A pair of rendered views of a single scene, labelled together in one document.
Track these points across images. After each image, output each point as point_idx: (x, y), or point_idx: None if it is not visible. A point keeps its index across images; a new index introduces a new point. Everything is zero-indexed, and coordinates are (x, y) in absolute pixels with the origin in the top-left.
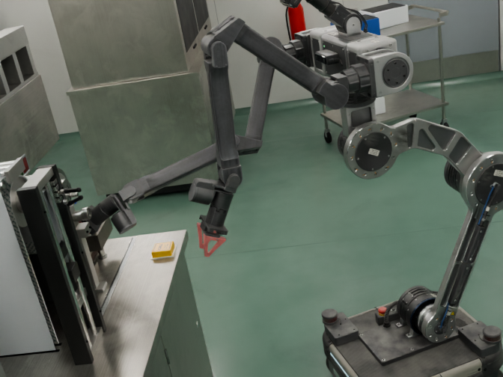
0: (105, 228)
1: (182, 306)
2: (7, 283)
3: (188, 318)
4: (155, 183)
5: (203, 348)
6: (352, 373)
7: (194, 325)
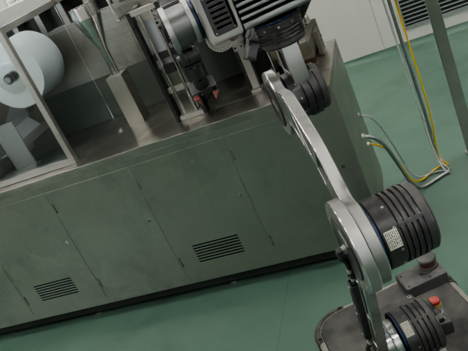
0: None
1: (297, 138)
2: None
3: None
4: (255, 35)
5: (352, 188)
6: (352, 302)
7: None
